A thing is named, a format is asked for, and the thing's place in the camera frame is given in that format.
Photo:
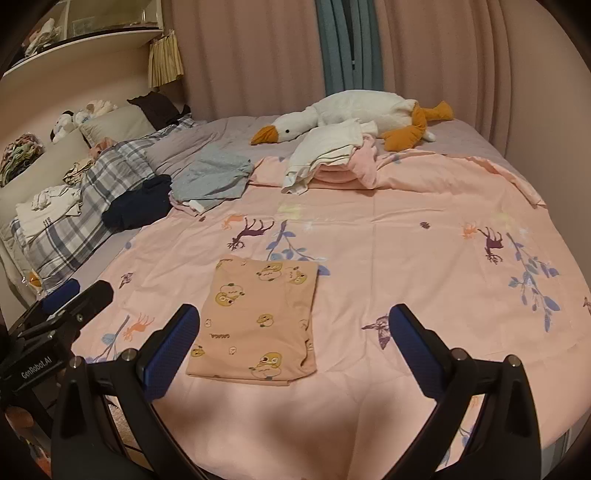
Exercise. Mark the white goose plush toy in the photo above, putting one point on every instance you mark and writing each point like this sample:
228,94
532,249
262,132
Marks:
351,108

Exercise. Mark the plaid grey blanket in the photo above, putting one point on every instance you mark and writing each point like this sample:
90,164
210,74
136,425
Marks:
87,194

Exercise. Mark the white clothes stack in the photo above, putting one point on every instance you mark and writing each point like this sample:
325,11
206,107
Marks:
46,207

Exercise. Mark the black cloth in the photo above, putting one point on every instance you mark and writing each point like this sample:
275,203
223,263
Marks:
154,108

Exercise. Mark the white wall shelf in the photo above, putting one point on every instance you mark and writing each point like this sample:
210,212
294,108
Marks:
92,50

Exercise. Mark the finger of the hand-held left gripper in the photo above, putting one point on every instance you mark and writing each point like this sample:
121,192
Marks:
90,302
60,295

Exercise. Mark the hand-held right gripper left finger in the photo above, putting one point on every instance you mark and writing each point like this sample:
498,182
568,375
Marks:
171,350

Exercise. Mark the white folded clothes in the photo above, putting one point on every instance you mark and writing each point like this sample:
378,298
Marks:
323,143

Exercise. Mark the teal curtain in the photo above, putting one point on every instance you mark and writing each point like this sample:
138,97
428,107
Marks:
341,41

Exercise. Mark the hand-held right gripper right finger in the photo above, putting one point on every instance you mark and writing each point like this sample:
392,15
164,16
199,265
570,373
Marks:
415,350

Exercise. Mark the peach printed small garment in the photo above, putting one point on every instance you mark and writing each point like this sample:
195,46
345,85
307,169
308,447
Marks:
258,314

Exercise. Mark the grey garment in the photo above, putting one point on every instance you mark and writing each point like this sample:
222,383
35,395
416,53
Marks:
212,177

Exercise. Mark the pink curtain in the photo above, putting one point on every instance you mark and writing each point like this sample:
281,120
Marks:
254,60

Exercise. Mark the patterned cloth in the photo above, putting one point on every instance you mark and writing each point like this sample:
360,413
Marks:
78,170

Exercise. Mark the pink printed quilt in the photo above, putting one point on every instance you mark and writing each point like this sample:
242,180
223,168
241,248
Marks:
392,258

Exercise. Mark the navy garment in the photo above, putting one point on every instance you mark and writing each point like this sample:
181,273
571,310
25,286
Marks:
138,203

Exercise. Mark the black and white plush toy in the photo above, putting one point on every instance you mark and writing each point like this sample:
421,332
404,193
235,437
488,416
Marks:
62,124

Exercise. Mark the white and brown plush toy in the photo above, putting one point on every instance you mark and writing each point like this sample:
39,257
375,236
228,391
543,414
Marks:
94,110

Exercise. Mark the colourful patterned bundle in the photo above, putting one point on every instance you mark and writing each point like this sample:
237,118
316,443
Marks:
21,154

